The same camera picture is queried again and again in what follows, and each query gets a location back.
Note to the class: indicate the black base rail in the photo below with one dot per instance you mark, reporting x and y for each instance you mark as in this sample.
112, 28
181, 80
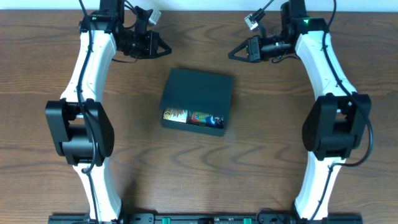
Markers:
205, 219

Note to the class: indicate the purple Dairy Milk bar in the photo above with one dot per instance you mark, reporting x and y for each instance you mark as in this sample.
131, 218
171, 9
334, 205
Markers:
219, 122

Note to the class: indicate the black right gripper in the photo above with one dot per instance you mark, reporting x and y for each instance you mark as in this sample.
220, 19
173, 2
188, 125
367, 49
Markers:
254, 49

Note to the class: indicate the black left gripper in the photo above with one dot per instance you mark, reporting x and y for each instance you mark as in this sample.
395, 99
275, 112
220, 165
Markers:
154, 44

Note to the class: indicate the blue Oreo pack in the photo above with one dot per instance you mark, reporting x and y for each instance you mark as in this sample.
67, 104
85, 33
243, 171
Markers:
210, 121

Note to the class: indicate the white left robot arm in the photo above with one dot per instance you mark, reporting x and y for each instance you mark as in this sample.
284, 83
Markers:
80, 128

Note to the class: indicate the brown Pocky box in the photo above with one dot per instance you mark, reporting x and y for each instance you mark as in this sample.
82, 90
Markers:
176, 115

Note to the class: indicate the green gummy worms bag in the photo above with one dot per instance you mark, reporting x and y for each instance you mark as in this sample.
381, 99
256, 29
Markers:
197, 118

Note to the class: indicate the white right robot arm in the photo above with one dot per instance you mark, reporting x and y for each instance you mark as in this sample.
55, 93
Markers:
336, 122

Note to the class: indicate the black fabric storage box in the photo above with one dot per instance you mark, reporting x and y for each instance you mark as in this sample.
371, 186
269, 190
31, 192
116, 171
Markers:
199, 91

